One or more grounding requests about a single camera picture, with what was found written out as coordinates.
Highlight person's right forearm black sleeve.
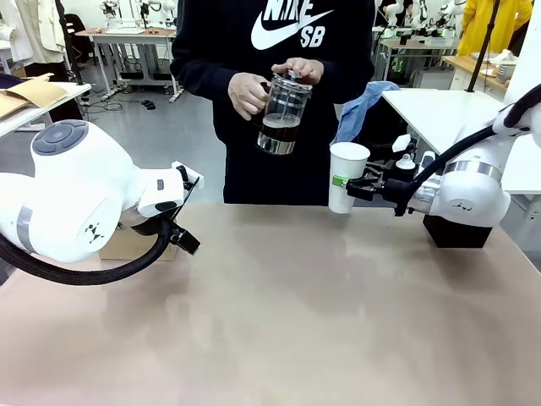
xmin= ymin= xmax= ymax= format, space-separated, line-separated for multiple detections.
xmin=170 ymin=37 xmax=238 ymax=101

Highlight black Nike SB hoodie torso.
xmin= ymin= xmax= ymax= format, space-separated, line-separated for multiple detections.
xmin=170 ymin=0 xmax=376 ymax=206

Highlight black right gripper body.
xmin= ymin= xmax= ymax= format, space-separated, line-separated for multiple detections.
xmin=373 ymin=177 xmax=410 ymax=205

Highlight white paper cup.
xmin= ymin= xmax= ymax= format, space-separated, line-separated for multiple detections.
xmin=328 ymin=142 xmax=371 ymax=214

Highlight white table with cardboard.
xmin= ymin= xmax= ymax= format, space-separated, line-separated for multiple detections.
xmin=0 ymin=82 xmax=93 ymax=139

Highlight hanging white coat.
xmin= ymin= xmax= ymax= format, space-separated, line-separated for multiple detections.
xmin=0 ymin=0 xmax=65 ymax=65

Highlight person's right hand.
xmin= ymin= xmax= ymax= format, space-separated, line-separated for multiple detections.
xmin=227 ymin=71 xmax=272 ymax=122

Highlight black right arm cable sleeve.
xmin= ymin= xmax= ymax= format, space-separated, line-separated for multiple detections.
xmin=395 ymin=84 xmax=541 ymax=217

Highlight person in yellow jacket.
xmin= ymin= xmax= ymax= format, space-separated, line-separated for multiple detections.
xmin=457 ymin=0 xmax=533 ymax=59

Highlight glass french press with coffee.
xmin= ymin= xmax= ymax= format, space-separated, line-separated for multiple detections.
xmin=254 ymin=70 xmax=314 ymax=156

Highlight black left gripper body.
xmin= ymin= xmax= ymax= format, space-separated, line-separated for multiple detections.
xmin=167 ymin=228 xmax=201 ymax=256

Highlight brown cardboard sheets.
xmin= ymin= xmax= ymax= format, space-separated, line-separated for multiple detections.
xmin=0 ymin=73 xmax=69 ymax=121

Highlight black box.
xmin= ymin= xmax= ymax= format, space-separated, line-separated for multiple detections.
xmin=422 ymin=213 xmax=495 ymax=250

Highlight wooden table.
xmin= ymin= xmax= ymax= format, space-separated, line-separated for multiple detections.
xmin=440 ymin=54 xmax=510 ymax=93

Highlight black slanted stand pole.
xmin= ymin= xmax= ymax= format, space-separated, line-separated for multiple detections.
xmin=466 ymin=0 xmax=503 ymax=93

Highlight white background bench with robots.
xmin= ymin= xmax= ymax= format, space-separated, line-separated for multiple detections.
xmin=371 ymin=24 xmax=461 ymax=82

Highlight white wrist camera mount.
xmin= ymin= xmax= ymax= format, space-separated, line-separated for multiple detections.
xmin=172 ymin=162 xmax=207 ymax=192
xmin=391 ymin=134 xmax=437 ymax=173

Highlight black office chair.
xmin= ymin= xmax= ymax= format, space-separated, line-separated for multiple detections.
xmin=357 ymin=100 xmax=419 ymax=171

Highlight black tripod pole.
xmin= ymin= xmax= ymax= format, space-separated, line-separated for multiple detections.
xmin=53 ymin=0 xmax=85 ymax=86

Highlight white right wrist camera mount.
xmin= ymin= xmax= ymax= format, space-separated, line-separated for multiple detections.
xmin=391 ymin=134 xmax=437 ymax=173

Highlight person's left hand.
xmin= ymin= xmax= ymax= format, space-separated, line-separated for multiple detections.
xmin=271 ymin=58 xmax=325 ymax=86

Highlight blue cloth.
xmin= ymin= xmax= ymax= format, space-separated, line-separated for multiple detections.
xmin=335 ymin=80 xmax=402 ymax=145

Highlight brown-topped background workbench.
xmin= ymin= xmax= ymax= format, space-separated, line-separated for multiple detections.
xmin=85 ymin=25 xmax=179 ymax=104

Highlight white side table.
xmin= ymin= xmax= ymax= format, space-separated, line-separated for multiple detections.
xmin=380 ymin=87 xmax=541 ymax=196

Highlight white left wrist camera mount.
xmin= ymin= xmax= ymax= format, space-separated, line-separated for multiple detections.
xmin=172 ymin=162 xmax=207 ymax=192

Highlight person's left forearm black sleeve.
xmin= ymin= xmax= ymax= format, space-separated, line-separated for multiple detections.
xmin=320 ymin=37 xmax=376 ymax=105

